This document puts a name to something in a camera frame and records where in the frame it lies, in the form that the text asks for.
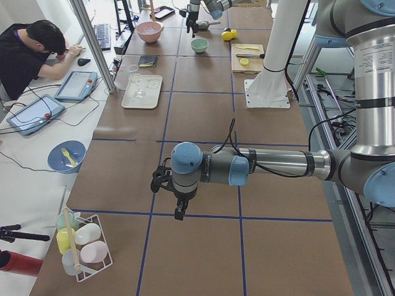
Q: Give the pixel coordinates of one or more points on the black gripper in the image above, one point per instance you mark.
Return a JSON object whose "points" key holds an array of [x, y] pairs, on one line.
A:
{"points": [[191, 15], [181, 197]]}

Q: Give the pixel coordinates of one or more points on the green ceramic bowl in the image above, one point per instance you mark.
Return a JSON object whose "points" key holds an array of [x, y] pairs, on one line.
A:
{"points": [[199, 45]]}

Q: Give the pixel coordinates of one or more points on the metal ice scoop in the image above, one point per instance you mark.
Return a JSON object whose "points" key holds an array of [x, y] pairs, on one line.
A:
{"points": [[204, 25]]}

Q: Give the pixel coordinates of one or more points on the pink bowl of ice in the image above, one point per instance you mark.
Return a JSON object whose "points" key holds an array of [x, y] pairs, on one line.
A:
{"points": [[150, 32]]}

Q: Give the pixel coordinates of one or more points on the blue bowl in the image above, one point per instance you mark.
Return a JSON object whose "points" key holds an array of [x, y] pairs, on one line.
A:
{"points": [[60, 164]]}

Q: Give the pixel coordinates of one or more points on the yellow lemon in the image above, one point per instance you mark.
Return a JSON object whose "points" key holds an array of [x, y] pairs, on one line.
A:
{"points": [[234, 33], [227, 35]]}

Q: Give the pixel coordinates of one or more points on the grey folded cloth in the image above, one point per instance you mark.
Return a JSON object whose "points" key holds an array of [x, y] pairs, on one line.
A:
{"points": [[147, 61]]}

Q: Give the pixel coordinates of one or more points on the yellow plastic knife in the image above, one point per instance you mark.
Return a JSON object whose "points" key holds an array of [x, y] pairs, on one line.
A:
{"points": [[248, 47]]}

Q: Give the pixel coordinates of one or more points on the wooden cutting board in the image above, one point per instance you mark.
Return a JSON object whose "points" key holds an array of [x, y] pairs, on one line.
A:
{"points": [[255, 65]]}

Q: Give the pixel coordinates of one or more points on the small glass dish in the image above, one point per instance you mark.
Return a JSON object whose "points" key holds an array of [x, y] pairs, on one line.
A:
{"points": [[133, 68]]}

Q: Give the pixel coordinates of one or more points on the clear wine glass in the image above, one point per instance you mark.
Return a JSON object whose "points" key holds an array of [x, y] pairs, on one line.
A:
{"points": [[135, 80]]}

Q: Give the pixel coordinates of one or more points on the cream bear tray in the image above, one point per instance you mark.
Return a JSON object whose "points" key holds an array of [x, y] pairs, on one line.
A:
{"points": [[152, 86]]}

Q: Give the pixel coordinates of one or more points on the black keyboard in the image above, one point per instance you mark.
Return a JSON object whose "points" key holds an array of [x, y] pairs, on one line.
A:
{"points": [[102, 33]]}

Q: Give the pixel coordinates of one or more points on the pink cup in rack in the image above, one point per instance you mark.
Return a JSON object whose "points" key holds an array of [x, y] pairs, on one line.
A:
{"points": [[94, 252]]}

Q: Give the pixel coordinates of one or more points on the white cup in rack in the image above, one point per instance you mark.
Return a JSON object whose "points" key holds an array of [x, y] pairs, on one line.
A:
{"points": [[87, 234]]}

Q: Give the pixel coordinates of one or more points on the yellow cup in rack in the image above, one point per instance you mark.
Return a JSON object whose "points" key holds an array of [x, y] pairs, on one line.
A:
{"points": [[62, 239]]}

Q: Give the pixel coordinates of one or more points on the yellow plastic fork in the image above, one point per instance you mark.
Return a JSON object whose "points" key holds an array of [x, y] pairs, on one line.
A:
{"points": [[66, 154]]}

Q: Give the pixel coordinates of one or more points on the clear cup in rack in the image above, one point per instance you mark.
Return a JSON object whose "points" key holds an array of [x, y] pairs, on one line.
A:
{"points": [[69, 264]]}

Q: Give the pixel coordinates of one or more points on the green cup in rack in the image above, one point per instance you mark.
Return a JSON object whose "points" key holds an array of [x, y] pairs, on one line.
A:
{"points": [[60, 222]]}

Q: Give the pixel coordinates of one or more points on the black computer mouse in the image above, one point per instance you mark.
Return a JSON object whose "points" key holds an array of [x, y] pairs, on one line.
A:
{"points": [[83, 61]]}

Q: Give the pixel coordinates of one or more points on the far teach pendant tablet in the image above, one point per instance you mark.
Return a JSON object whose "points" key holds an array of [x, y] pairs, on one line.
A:
{"points": [[77, 86]]}

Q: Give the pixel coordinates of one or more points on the teach pendant tablet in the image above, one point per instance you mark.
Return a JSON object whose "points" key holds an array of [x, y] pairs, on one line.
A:
{"points": [[35, 115], [77, 86]]}

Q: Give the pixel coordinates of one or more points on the seated person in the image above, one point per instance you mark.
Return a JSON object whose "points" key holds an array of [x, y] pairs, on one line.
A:
{"points": [[32, 51]]}

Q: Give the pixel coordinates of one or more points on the red cylinder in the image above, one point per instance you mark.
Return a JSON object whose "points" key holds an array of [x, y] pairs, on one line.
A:
{"points": [[20, 264]]}

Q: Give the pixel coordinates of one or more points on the near teach pendant tablet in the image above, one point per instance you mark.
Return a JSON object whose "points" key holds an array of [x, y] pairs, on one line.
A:
{"points": [[35, 115]]}

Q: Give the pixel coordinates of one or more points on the black tripod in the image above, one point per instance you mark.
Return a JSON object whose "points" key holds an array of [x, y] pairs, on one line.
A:
{"points": [[10, 233]]}

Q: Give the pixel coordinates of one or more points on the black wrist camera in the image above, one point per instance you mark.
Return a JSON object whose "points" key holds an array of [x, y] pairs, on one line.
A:
{"points": [[161, 178]]}

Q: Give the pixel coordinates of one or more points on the white wire cup rack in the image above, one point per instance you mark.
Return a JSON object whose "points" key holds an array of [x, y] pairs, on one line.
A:
{"points": [[89, 270]]}

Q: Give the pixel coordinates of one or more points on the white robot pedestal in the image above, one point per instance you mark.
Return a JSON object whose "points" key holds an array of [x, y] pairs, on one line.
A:
{"points": [[269, 89]]}

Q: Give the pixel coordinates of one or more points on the aluminium frame post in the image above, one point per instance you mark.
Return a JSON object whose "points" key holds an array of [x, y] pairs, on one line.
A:
{"points": [[86, 26]]}

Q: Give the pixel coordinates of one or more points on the wooden rack handle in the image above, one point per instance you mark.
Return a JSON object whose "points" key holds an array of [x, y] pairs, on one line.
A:
{"points": [[71, 240]]}

